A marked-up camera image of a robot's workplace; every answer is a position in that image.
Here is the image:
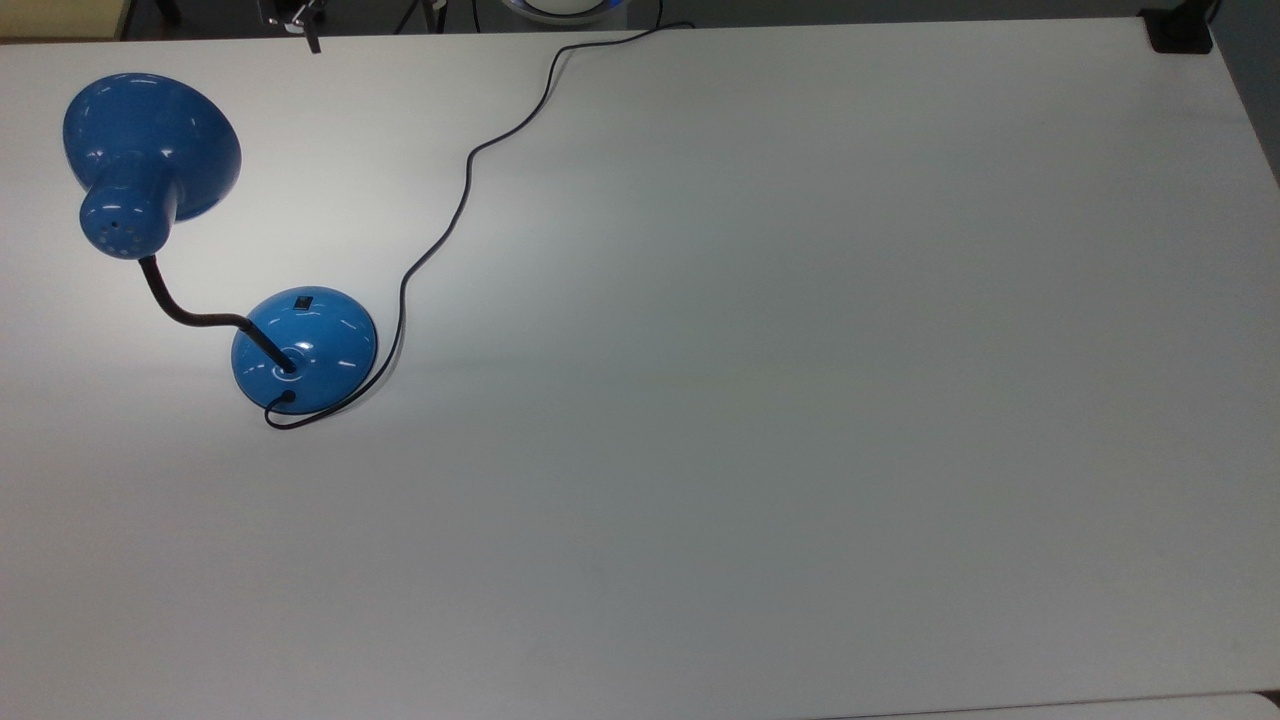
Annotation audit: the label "black lamp power cable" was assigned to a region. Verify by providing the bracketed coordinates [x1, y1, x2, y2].
[263, 21, 695, 431]

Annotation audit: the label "blue desk lamp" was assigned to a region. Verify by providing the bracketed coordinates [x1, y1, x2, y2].
[62, 72, 380, 412]

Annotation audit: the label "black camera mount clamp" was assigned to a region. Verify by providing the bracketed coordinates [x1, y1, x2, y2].
[1138, 0, 1221, 55]

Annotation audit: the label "beige cabinet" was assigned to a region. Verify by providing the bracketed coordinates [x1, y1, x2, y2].
[0, 0, 134, 42]

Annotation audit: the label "black tripod legs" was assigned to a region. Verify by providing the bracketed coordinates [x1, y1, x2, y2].
[392, 0, 483, 35]

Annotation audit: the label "grey Franka gripper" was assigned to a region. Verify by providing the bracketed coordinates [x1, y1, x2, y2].
[266, 0, 323, 56]

